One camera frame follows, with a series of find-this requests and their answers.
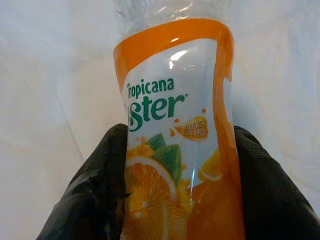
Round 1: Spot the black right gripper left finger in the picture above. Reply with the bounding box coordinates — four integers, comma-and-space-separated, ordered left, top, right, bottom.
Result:
34, 122, 133, 240

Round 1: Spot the Tropicana orange juice bottle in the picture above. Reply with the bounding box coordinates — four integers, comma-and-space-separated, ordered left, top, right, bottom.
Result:
111, 0, 247, 240

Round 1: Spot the white quilted mattress pad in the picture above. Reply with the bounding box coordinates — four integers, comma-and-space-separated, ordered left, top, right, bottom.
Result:
0, 0, 320, 240

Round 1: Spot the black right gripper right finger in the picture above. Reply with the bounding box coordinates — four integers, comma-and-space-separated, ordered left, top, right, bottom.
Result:
233, 124, 320, 240

